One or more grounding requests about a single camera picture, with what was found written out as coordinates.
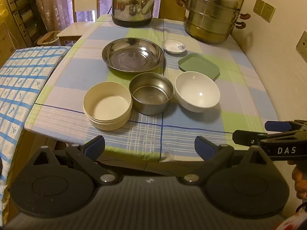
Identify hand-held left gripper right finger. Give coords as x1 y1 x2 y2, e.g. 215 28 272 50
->
179 136 273 185

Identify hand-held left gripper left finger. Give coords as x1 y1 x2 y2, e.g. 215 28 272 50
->
32 135 122 185

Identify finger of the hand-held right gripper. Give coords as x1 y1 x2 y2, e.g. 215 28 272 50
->
232 129 307 147
265 120 307 133

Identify cream round bowl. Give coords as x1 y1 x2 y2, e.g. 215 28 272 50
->
83 81 133 131

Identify white ceramic bowl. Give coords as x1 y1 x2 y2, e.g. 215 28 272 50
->
174 71 220 113

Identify stainless steel bowl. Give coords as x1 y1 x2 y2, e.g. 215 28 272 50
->
129 72 174 115

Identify green square plate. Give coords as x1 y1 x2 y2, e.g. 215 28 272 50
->
178 53 220 80

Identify large stainless steel basin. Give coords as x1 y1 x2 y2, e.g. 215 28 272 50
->
102 38 165 73

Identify small floral white dish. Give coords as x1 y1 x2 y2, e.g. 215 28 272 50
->
161 39 187 54

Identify person's right hand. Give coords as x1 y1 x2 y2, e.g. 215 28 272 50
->
291 165 307 200

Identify plaid tablecloth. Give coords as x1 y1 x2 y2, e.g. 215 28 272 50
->
24 14 280 163

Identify red white printed cloth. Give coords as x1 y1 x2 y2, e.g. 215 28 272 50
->
276 209 307 230

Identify blue checkered cloth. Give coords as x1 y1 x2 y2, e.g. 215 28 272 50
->
0 45 72 202

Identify wicker basket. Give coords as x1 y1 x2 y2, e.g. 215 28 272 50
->
36 30 63 46

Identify white wooden chair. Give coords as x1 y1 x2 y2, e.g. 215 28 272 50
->
56 0 101 47

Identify stainless steel steamer pot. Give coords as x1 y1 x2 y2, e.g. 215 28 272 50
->
176 0 251 45

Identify cardboard box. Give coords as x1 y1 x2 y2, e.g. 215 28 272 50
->
0 21 15 63

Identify stainless steel kettle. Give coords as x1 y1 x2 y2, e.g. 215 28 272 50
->
111 0 157 27

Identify black metal rack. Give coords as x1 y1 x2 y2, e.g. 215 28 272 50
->
2 0 48 48

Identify purple floral curtain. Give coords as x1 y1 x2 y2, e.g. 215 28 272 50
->
31 0 163 33

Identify yellow plastic bag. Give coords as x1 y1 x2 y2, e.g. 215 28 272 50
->
0 1 9 24

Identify beige wall socket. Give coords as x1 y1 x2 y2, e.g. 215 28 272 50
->
254 0 265 17
295 31 307 61
261 2 276 22

